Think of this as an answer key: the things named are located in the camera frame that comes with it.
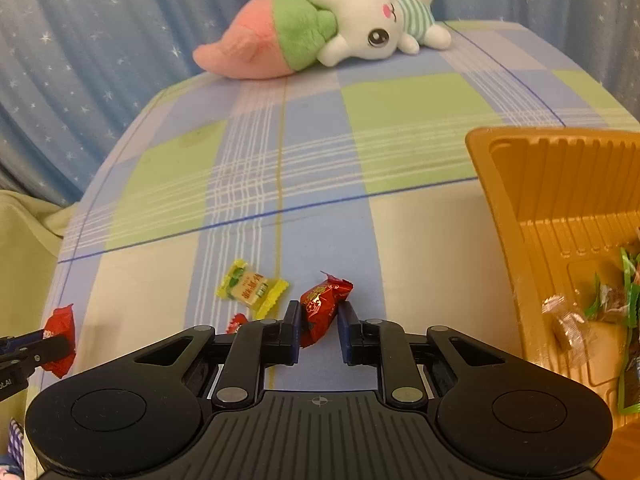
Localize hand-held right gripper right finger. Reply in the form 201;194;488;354
337;307;506;406

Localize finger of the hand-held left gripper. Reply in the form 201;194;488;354
0;330;47;353
0;335;69;376

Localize clear cookie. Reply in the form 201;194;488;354
542;295;593;366

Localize green snack packet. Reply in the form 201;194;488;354
585;272;633;328

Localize blue star-print curtain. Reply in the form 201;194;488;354
0;0;640;206

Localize orange plastic tray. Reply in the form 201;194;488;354
465;126;640;431

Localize red snack packet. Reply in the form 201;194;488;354
42;303;77;380

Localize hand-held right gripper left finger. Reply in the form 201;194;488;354
132;300;303;408

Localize blue checked clothing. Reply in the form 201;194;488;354
0;407;26;480

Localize checked pastel tablecloth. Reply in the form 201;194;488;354
25;20;640;461

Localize pale green cloth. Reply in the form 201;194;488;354
0;189;80;341

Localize white rabbit plush toy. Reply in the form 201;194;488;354
192;0;453;81

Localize long green-ended candy bar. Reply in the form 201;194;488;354
617;246;640;417

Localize yellow wrapped candy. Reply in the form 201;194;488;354
215;259;291;319

